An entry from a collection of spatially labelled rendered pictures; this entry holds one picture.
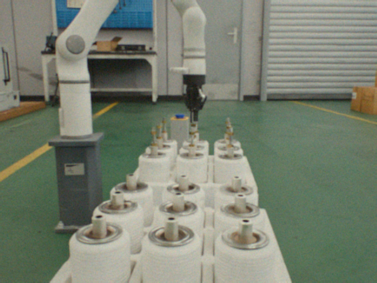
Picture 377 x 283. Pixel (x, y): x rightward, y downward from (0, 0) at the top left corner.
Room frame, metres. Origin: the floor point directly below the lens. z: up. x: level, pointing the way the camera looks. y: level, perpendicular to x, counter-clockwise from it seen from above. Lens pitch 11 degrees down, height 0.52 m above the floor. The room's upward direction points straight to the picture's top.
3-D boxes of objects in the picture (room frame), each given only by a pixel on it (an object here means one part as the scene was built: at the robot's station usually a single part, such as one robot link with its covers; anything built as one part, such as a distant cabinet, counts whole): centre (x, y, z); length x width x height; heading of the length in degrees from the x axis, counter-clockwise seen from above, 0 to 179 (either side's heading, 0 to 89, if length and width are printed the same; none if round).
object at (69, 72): (1.16, 0.36, 0.54); 0.09 x 0.09 x 0.17; 26
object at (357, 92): (4.64, -2.27, 0.15); 0.30 x 0.24 x 0.30; 92
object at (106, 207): (0.67, 0.14, 0.25); 0.08 x 0.08 x 0.01
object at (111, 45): (5.71, 1.23, 0.87); 0.40 x 0.30 x 0.23; 79
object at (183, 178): (0.78, 0.01, 0.26); 0.02 x 0.02 x 0.03
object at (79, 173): (1.16, 0.36, 0.15); 0.15 x 0.15 x 0.30; 3
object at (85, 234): (0.56, 0.14, 0.25); 0.08 x 0.08 x 0.01
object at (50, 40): (5.26, 1.90, 0.87); 0.41 x 0.17 x 0.25; 3
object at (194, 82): (1.22, -0.02, 0.46); 0.08 x 0.08 x 0.09
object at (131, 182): (0.79, 0.13, 0.26); 0.02 x 0.02 x 0.03
